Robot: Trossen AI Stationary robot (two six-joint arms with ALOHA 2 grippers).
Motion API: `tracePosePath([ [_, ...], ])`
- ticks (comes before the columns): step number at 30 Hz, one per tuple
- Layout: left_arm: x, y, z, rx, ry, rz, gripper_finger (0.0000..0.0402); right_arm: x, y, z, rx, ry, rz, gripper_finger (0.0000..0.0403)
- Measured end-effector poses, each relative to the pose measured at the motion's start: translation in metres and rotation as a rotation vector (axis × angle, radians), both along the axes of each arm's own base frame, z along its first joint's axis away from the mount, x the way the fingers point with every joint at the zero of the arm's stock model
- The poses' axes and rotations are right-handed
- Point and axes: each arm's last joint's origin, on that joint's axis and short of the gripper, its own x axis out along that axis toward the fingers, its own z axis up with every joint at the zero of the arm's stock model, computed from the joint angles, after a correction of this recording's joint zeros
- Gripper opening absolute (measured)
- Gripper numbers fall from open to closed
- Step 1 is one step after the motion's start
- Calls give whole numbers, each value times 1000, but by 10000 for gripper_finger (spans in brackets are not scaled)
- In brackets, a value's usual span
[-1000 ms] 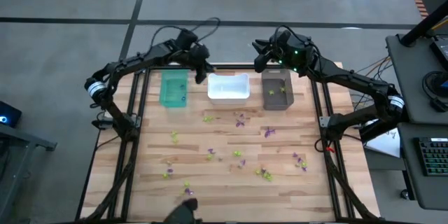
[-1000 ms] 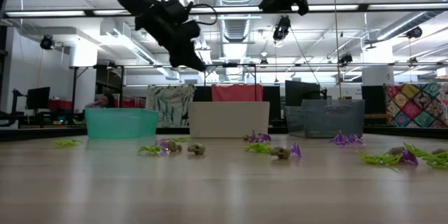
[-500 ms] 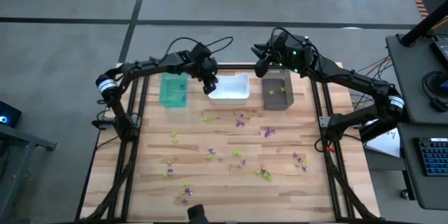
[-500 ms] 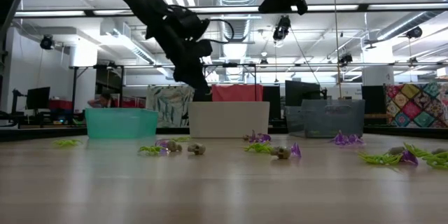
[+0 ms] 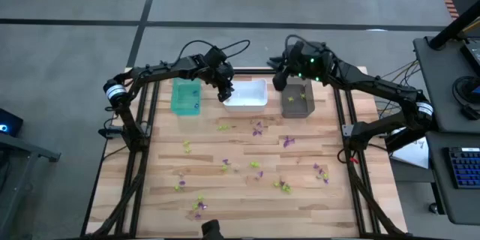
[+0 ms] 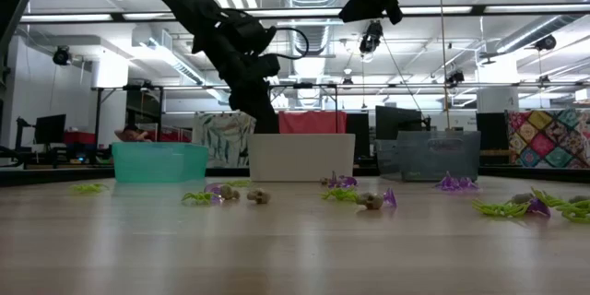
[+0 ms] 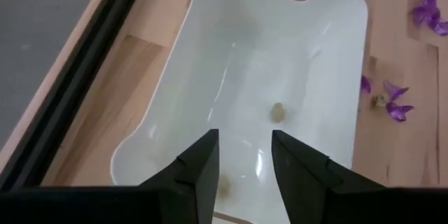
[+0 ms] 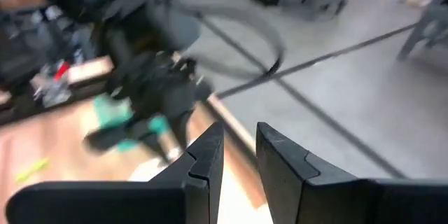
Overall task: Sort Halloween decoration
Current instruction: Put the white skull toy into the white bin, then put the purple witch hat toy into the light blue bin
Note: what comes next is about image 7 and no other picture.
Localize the purple toys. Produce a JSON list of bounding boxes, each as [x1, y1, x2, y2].
[[411, 0, 448, 37]]

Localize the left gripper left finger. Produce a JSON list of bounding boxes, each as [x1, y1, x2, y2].
[[139, 128, 221, 224]]

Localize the black aluminium table frame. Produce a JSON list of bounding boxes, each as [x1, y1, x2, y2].
[[0, 0, 151, 192]]

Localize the purple plastic bat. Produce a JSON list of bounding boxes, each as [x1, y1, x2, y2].
[[382, 80, 415, 123], [360, 76, 372, 95]]

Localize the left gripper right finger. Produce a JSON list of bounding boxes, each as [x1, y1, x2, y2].
[[271, 129, 386, 224]]

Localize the white plastic bin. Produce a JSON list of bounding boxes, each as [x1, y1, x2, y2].
[[110, 0, 369, 224]]

